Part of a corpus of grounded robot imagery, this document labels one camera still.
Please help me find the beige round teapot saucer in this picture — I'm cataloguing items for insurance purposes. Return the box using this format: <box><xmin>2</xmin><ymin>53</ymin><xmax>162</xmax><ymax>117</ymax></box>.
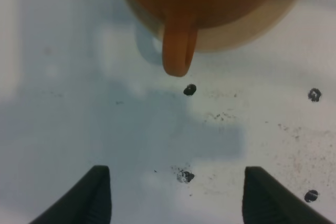
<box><xmin>144</xmin><ymin>0</ymin><xmax>297</xmax><ymax>52</ymax></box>

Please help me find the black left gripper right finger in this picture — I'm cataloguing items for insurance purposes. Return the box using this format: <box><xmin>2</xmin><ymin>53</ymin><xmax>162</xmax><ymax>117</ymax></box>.
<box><xmin>242</xmin><ymin>166</ymin><xmax>331</xmax><ymax>224</ymax></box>

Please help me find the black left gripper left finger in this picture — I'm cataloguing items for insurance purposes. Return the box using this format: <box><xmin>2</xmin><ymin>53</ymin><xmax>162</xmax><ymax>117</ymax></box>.
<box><xmin>32</xmin><ymin>165</ymin><xmax>112</xmax><ymax>224</ymax></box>

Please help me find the brown clay teapot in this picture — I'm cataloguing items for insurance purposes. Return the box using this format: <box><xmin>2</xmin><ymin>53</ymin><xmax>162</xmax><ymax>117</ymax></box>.
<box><xmin>127</xmin><ymin>0</ymin><xmax>264</xmax><ymax>77</ymax></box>

